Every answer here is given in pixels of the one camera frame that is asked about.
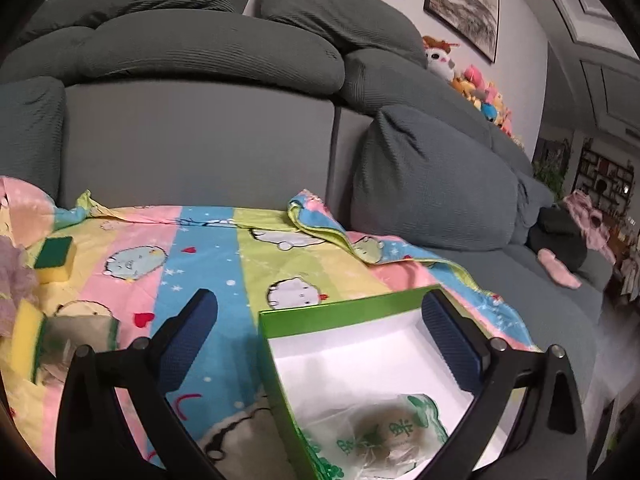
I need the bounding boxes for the clear plastic snack bag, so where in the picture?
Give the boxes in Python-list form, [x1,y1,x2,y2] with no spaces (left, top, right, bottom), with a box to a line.
[295,392,451,480]

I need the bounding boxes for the pink sock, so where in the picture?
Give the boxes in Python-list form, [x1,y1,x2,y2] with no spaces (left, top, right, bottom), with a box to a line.
[537,249,584,290]

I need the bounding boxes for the grey-green sofa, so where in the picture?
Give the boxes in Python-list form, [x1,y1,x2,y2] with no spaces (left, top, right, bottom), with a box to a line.
[0,0,616,411]

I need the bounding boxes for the purple fluffy cloth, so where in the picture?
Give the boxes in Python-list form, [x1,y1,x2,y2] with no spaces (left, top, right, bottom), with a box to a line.
[0,234,37,342]

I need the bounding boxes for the pile of colourful plush toys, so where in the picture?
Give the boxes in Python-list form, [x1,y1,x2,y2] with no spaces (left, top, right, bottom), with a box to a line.
[450,64,517,137]

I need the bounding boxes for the green cardboard box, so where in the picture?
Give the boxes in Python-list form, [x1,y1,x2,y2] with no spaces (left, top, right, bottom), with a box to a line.
[257,284,532,480]

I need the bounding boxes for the green houseplant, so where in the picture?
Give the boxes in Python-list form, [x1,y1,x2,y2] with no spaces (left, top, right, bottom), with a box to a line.
[534,149,567,197]

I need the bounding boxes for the pink patterned cloth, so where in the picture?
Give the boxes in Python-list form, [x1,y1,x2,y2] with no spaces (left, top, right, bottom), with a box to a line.
[562,191,617,265]

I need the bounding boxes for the framed landscape painting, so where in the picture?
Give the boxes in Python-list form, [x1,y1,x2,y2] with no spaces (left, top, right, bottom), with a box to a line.
[423,0,501,64]

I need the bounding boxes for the white plush toy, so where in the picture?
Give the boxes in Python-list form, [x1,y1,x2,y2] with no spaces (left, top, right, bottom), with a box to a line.
[422,35,458,82]

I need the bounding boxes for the grey-green throw pillow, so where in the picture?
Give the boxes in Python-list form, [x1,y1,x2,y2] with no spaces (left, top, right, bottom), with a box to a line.
[349,105,522,254]
[0,76,67,201]

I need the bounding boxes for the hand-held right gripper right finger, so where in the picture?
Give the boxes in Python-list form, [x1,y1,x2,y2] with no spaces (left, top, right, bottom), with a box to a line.
[410,290,587,480]

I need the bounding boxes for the colourful cartoon printed blanket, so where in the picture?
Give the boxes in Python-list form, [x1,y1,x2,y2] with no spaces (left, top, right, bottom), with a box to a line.
[0,176,542,480]

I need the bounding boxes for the dark green pillow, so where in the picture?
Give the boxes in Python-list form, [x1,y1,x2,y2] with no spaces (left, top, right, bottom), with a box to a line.
[526,206,589,272]

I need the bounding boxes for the dark wooden display shelf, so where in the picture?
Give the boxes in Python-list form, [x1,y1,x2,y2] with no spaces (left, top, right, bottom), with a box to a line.
[574,139,637,203]

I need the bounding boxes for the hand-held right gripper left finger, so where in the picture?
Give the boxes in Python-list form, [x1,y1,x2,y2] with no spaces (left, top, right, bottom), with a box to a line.
[55,288,226,480]

